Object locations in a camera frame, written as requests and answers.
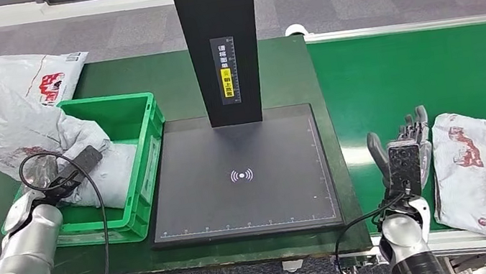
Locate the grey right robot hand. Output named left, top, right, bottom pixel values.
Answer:
left=362, top=104, right=439, bottom=196

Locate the black inbound scanner machine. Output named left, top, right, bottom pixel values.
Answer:
left=115, top=0, right=347, bottom=257

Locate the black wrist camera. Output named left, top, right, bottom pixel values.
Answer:
left=57, top=143, right=108, bottom=188
left=384, top=138, right=427, bottom=199

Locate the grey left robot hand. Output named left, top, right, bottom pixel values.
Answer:
left=17, top=151, right=64, bottom=193

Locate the white bag black red print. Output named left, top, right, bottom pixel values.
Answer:
left=0, top=40, right=98, bottom=129

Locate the aluminium conveyor frame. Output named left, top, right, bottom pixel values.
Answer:
left=297, top=7, right=486, bottom=274

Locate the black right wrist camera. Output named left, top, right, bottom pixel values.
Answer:
left=384, top=138, right=427, bottom=199

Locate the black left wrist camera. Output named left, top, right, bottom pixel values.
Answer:
left=57, top=143, right=108, bottom=188

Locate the white conveyor end roller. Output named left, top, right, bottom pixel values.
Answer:
left=283, top=22, right=310, bottom=40

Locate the green conveyor belt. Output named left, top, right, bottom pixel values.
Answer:
left=306, top=17, right=486, bottom=255

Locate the white table foot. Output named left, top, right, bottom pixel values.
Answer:
left=280, top=257, right=306, bottom=274

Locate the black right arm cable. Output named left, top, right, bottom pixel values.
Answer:
left=326, top=191, right=420, bottom=274

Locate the green plastic crate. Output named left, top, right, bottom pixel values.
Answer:
left=0, top=86, right=183, bottom=262

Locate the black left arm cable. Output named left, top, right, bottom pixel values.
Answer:
left=15, top=144, right=116, bottom=274

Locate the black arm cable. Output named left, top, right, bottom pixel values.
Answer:
left=15, top=144, right=116, bottom=274
left=326, top=191, right=420, bottom=274

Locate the grey parcel bag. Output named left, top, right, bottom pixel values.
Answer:
left=419, top=106, right=486, bottom=257
left=0, top=66, right=116, bottom=185
left=55, top=140, right=146, bottom=218

